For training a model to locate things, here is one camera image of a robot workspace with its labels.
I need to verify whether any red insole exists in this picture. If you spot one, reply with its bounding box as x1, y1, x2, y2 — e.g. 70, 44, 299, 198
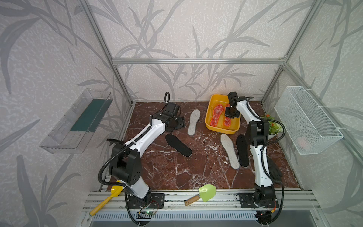
210, 104, 224, 127
223, 104, 231, 129

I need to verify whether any grey insole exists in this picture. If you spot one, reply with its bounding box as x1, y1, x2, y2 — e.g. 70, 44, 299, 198
187, 109, 200, 136
220, 134, 240, 170

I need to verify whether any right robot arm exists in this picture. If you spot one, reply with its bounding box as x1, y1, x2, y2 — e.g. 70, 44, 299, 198
226, 92, 283, 208

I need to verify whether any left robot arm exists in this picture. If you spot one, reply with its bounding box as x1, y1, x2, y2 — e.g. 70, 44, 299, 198
97, 92, 185, 199

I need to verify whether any yellow plastic storage box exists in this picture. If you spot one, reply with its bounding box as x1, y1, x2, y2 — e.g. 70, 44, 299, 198
205, 94, 241, 135

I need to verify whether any left black insole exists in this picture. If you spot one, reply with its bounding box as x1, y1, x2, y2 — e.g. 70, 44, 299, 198
165, 134, 192, 157

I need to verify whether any black insole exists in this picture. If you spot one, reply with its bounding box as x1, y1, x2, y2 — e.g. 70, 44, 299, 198
165, 134, 192, 157
236, 134, 250, 167

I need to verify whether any right black insole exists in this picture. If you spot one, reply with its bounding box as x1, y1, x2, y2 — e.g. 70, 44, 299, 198
236, 134, 250, 167

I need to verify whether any potted artificial plant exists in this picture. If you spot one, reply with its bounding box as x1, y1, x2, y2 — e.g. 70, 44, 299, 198
262, 114, 283, 139

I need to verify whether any red spray bottle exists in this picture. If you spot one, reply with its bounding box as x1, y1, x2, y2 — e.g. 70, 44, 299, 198
106, 138, 124, 146

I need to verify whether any green garden trowel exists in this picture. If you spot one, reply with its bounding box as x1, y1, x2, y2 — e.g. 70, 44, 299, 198
184, 184, 216, 206

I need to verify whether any yellow plastic spatula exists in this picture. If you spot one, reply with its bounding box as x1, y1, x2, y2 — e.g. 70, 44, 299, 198
89, 181, 124, 218

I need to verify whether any green circuit board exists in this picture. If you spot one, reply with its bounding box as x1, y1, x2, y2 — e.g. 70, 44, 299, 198
136, 210, 157, 219

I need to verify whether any white wire basket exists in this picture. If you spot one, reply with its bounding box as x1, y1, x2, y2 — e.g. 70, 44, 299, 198
275, 86, 344, 155

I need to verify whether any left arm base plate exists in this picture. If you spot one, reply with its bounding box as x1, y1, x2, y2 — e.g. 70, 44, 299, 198
126, 193, 165, 209

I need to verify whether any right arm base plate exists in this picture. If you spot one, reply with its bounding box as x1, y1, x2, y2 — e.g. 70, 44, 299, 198
235, 193, 279, 210

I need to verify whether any clear plastic wall shelf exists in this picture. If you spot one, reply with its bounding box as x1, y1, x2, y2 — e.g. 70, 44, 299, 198
40, 89, 113, 154

